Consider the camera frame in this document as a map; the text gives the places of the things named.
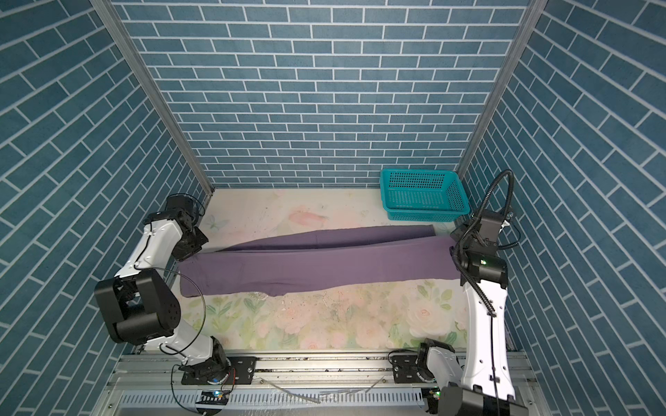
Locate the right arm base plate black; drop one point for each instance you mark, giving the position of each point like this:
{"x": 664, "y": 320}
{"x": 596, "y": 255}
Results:
{"x": 404, "y": 367}

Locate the corner aluminium post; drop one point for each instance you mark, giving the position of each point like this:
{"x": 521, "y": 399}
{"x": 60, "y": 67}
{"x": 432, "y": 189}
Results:
{"x": 112, "y": 22}
{"x": 524, "y": 32}

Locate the teal plastic basket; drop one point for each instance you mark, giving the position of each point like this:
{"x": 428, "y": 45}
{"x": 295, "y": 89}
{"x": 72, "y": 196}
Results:
{"x": 423, "y": 195}

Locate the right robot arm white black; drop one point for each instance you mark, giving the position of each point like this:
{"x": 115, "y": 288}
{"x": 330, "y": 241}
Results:
{"x": 483, "y": 384}

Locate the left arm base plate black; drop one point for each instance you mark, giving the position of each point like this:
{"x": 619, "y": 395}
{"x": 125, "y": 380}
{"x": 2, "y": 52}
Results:
{"x": 239, "y": 370}

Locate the white slotted cable duct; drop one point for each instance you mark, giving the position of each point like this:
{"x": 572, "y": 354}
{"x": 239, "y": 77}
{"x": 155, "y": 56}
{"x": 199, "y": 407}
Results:
{"x": 273, "y": 399}

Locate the right corner aluminium post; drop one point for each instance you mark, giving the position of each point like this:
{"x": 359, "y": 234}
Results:
{"x": 524, "y": 32}

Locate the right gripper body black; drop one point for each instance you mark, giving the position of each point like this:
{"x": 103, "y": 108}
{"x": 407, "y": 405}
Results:
{"x": 458, "y": 234}

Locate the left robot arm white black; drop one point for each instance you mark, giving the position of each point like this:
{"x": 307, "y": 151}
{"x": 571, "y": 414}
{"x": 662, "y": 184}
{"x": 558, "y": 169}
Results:
{"x": 139, "y": 308}

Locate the left corner aluminium post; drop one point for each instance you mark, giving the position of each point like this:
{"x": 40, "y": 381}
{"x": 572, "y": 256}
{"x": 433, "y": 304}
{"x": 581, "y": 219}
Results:
{"x": 112, "y": 22}

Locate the purple trousers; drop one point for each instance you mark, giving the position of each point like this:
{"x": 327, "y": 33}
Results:
{"x": 314, "y": 261}

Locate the aluminium front rail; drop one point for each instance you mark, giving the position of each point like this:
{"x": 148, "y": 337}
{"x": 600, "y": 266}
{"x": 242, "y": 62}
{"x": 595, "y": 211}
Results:
{"x": 287, "y": 369}

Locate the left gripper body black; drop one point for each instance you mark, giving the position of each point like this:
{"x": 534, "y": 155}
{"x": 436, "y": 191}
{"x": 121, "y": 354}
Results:
{"x": 192, "y": 243}

